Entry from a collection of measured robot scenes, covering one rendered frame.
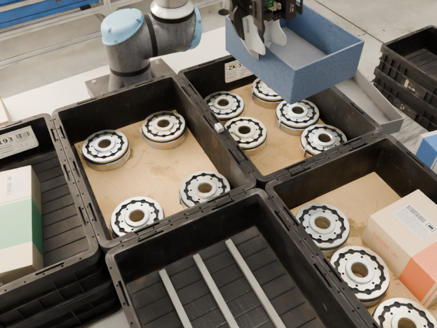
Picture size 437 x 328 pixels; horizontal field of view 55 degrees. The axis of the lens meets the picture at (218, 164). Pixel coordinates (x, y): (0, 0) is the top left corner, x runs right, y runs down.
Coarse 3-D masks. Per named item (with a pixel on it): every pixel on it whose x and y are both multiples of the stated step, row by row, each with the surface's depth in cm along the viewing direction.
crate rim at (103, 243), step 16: (160, 80) 100; (176, 80) 99; (96, 96) 96; (112, 96) 96; (192, 96) 95; (64, 112) 93; (64, 144) 85; (224, 144) 84; (240, 160) 81; (80, 176) 80; (80, 192) 77; (240, 192) 76; (192, 208) 74; (96, 224) 72; (160, 224) 72; (112, 240) 70; (128, 240) 70
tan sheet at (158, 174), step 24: (144, 144) 99; (192, 144) 99; (120, 168) 94; (144, 168) 94; (168, 168) 94; (192, 168) 94; (96, 192) 90; (120, 192) 90; (144, 192) 90; (168, 192) 89
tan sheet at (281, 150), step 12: (240, 96) 110; (252, 108) 107; (264, 108) 107; (264, 120) 104; (276, 132) 101; (276, 144) 98; (288, 144) 98; (252, 156) 96; (264, 156) 96; (276, 156) 96; (288, 156) 96; (300, 156) 95; (264, 168) 93; (276, 168) 93
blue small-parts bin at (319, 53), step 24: (288, 24) 85; (312, 24) 79; (336, 24) 74; (240, 48) 76; (288, 48) 81; (312, 48) 81; (336, 48) 76; (360, 48) 71; (264, 72) 73; (288, 72) 67; (312, 72) 68; (336, 72) 71; (288, 96) 70
